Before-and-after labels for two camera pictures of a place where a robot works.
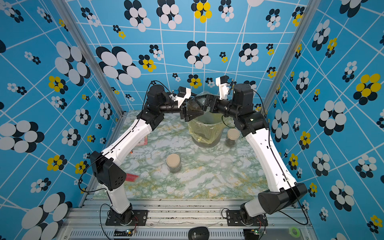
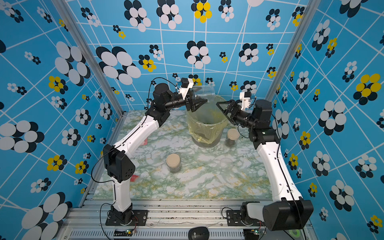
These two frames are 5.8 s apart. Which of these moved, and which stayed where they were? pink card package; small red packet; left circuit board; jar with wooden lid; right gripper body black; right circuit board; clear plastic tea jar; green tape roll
Moved: right gripper body black; clear plastic tea jar
Stayed: small red packet; pink card package; right circuit board; left circuit board; jar with wooden lid; green tape roll
